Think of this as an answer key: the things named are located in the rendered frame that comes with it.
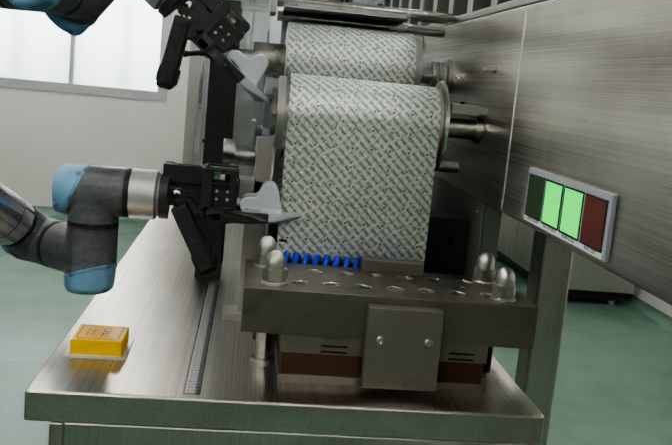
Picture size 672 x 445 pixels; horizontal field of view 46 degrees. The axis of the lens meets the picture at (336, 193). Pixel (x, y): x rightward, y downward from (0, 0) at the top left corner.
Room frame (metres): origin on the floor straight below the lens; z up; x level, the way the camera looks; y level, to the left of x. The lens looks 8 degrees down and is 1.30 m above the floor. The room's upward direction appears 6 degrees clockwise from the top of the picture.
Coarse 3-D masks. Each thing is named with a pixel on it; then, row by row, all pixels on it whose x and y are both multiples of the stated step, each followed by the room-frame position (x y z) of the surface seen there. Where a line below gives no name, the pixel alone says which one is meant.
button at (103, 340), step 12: (84, 324) 1.11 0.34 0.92; (84, 336) 1.06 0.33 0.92; (96, 336) 1.07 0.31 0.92; (108, 336) 1.07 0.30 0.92; (120, 336) 1.08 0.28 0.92; (72, 348) 1.05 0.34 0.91; (84, 348) 1.05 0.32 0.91; (96, 348) 1.05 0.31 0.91; (108, 348) 1.06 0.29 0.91; (120, 348) 1.06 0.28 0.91
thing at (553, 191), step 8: (552, 184) 0.96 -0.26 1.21; (552, 192) 0.95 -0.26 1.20; (560, 192) 0.93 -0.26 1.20; (544, 200) 0.98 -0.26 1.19; (552, 200) 0.95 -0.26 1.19; (544, 208) 0.97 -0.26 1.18; (552, 208) 0.95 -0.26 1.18; (544, 216) 0.97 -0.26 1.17; (552, 216) 0.94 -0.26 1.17; (552, 224) 0.94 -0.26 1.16
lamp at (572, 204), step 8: (568, 192) 0.91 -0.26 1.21; (576, 192) 0.89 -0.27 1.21; (568, 200) 0.90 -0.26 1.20; (576, 200) 0.88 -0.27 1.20; (568, 208) 0.90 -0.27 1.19; (576, 208) 0.88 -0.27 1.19; (568, 216) 0.90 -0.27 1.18; (576, 216) 0.88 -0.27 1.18; (568, 224) 0.90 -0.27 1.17; (576, 224) 0.87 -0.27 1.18; (568, 232) 0.89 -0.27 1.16; (576, 232) 0.87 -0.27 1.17
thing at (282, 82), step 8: (280, 80) 1.25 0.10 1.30; (280, 88) 1.23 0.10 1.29; (280, 96) 1.22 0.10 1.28; (440, 96) 1.27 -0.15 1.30; (280, 104) 1.22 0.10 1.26; (440, 104) 1.26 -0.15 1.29; (280, 112) 1.22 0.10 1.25; (280, 120) 1.22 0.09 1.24; (440, 120) 1.25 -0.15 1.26; (280, 128) 1.22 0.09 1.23; (440, 128) 1.24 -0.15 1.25; (280, 136) 1.23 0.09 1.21; (440, 136) 1.25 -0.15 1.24; (280, 144) 1.24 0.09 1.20; (440, 144) 1.25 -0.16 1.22
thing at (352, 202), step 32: (288, 160) 1.21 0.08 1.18; (320, 160) 1.22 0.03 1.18; (352, 160) 1.22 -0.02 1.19; (384, 160) 1.23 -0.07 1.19; (416, 160) 1.24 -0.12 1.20; (288, 192) 1.21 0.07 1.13; (320, 192) 1.22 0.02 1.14; (352, 192) 1.23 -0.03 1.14; (384, 192) 1.23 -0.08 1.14; (416, 192) 1.24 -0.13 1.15; (288, 224) 1.21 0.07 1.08; (320, 224) 1.22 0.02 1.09; (352, 224) 1.23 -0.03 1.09; (384, 224) 1.23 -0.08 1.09; (416, 224) 1.24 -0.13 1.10; (352, 256) 1.23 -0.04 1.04; (384, 256) 1.23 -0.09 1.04; (416, 256) 1.24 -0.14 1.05
